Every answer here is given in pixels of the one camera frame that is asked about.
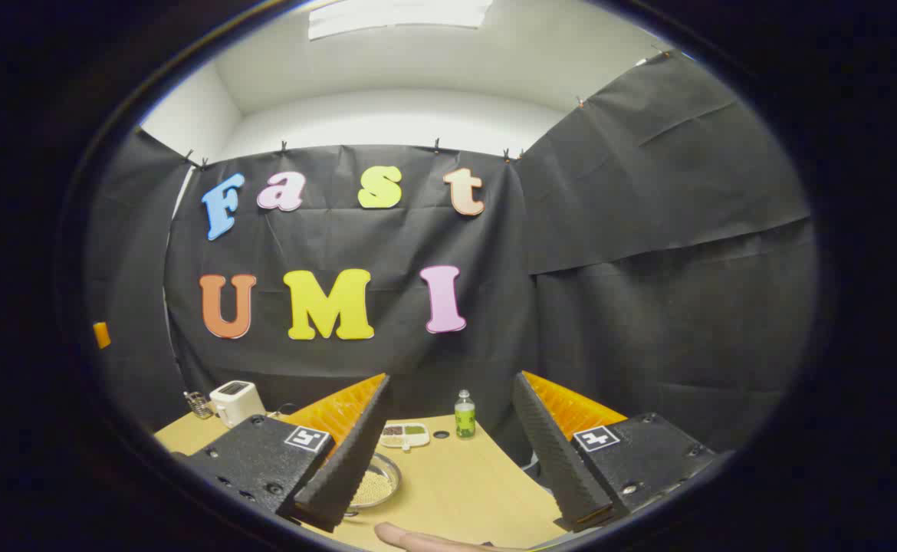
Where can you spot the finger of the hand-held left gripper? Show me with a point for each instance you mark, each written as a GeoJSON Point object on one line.
{"type": "Point", "coordinates": [101, 335]}

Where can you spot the green label drink bottle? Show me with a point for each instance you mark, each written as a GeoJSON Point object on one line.
{"type": "Point", "coordinates": [464, 420]}

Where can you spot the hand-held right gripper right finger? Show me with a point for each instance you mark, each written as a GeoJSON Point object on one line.
{"type": "Point", "coordinates": [560, 460]}

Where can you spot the stainless steel pot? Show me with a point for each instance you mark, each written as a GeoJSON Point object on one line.
{"type": "Point", "coordinates": [389, 463]}

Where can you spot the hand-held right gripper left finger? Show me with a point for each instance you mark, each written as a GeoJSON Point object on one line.
{"type": "Point", "coordinates": [345, 460]}

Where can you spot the ceiling light panel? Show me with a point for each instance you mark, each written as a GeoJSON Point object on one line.
{"type": "Point", "coordinates": [399, 15]}

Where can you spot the white toaster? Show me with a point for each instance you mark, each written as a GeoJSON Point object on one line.
{"type": "Point", "coordinates": [235, 402]}

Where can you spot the white divided plate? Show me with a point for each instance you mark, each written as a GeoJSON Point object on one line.
{"type": "Point", "coordinates": [412, 439]}

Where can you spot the black backdrop cloth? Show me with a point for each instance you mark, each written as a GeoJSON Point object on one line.
{"type": "Point", "coordinates": [648, 268]}

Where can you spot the small portion of soybeans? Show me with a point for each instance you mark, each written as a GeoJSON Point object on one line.
{"type": "Point", "coordinates": [392, 441]}

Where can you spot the pile of yellow soybeans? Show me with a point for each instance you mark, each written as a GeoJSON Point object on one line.
{"type": "Point", "coordinates": [378, 487]}

